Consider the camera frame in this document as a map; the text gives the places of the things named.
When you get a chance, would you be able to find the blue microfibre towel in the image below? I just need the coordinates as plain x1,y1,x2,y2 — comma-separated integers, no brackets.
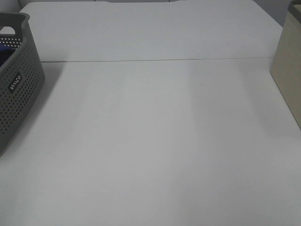
0,44,15,66

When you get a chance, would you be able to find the grey perforated plastic basket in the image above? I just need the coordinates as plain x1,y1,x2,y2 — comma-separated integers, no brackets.
0,12,45,153

